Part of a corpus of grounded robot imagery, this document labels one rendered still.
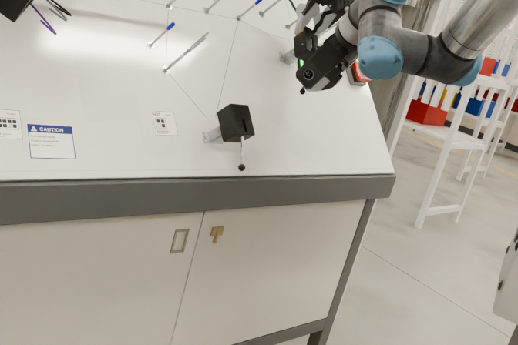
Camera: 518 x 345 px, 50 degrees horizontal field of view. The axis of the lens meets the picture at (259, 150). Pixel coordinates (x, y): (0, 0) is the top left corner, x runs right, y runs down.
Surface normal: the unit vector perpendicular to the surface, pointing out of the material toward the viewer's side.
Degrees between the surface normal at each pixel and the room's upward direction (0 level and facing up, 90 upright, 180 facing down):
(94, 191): 90
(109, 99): 49
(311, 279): 90
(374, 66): 137
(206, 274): 90
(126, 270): 90
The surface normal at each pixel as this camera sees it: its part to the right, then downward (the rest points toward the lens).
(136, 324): 0.62, 0.36
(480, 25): -0.49, 0.66
